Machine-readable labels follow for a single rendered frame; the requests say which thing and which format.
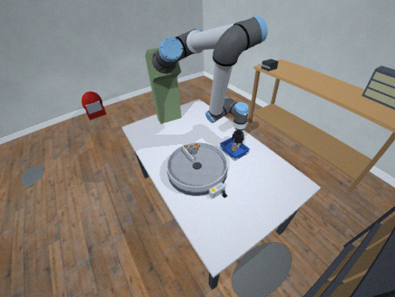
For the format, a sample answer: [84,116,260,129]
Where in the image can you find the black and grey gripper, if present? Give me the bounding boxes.
[232,128,244,148]

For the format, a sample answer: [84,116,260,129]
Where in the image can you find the blue crate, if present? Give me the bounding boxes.
[220,138,249,161]

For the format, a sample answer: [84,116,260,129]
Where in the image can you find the grey round turntable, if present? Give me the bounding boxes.
[167,142,228,199]

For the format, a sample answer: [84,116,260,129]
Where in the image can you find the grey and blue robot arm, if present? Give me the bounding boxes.
[152,17,267,129]

